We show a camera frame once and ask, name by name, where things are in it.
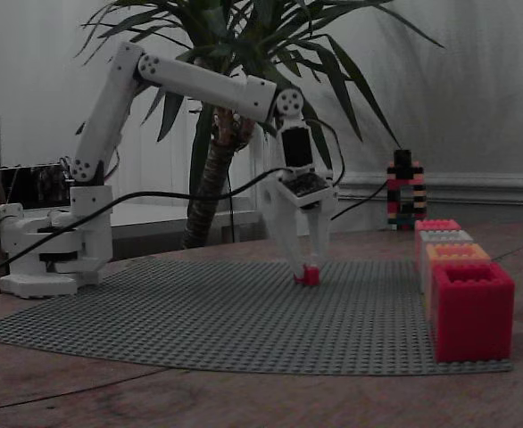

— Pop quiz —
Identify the dark display box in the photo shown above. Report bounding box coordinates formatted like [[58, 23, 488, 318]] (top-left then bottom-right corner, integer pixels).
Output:
[[0, 163, 73, 210]]

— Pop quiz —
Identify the long black cable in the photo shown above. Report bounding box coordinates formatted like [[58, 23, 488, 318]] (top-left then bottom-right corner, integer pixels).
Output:
[[0, 167, 285, 282]]

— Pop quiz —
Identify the lego tower camera stand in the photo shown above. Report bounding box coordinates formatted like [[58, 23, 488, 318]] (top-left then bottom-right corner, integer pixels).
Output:
[[385, 149, 426, 232]]

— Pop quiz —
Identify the tall palm plant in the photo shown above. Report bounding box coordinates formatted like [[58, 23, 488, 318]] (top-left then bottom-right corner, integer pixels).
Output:
[[76, 0, 445, 249]]

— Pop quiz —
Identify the large pink lego block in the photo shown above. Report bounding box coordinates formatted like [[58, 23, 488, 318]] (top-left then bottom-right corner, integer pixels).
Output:
[[414, 218, 462, 273]]

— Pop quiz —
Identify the red lego brick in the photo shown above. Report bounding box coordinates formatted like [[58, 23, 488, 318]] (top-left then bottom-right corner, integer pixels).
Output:
[[293, 263, 321, 286]]

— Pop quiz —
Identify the grey lego baseplate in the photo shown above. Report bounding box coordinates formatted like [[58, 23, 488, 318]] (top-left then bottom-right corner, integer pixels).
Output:
[[0, 259, 515, 375]]

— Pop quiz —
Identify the grey lego block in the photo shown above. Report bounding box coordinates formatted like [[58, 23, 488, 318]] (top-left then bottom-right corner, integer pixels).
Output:
[[419, 230, 475, 295]]

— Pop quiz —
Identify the orange lego block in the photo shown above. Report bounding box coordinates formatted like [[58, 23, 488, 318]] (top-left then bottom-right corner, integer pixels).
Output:
[[424, 243, 493, 322]]

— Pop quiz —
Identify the red lego block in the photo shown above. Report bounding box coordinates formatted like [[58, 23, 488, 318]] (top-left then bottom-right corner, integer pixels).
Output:
[[431, 262, 516, 363]]

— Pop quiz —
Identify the black camera cable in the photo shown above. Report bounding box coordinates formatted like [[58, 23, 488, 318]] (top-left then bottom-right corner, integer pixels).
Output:
[[330, 180, 390, 222]]

